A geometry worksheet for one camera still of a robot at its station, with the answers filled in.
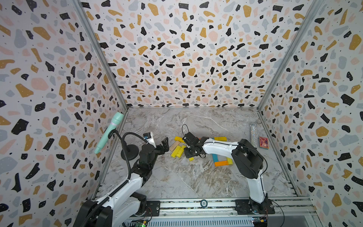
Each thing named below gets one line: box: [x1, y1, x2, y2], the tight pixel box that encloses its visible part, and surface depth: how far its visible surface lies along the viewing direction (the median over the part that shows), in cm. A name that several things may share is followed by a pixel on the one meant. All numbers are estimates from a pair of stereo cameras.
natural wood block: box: [169, 140, 181, 152], surface depth 99 cm
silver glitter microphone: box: [250, 122, 258, 149], surface depth 105 cm
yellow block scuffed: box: [214, 136, 228, 142], surface depth 105 cm
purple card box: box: [259, 136, 270, 150], surface depth 102 cm
